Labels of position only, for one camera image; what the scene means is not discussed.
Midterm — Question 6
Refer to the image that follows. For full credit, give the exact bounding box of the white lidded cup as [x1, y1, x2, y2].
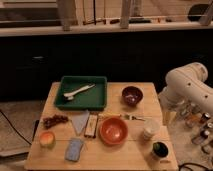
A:
[143, 119, 160, 140]

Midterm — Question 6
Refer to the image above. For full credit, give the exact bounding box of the black mug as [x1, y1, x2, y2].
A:
[152, 142, 169, 159]

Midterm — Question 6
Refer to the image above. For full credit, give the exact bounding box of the blue sponge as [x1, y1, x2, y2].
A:
[65, 138, 84, 162]

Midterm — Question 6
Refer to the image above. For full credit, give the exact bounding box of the small rectangular box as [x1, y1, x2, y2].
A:
[84, 115, 98, 138]

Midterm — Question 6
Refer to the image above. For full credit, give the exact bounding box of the green plastic tray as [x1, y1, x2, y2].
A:
[54, 76, 107, 111]

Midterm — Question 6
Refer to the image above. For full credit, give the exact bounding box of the orange bowl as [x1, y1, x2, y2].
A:
[99, 117, 128, 146]

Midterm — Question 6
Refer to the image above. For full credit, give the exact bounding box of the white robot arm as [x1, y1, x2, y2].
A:
[158, 62, 213, 125]

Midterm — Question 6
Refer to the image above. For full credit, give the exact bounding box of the black cable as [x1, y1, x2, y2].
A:
[0, 109, 33, 146]

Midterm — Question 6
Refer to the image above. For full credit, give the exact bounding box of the dark maroon bowl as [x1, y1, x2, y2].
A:
[122, 86, 143, 106]

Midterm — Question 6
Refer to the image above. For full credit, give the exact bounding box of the bunch of red grapes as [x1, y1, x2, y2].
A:
[43, 115, 68, 129]

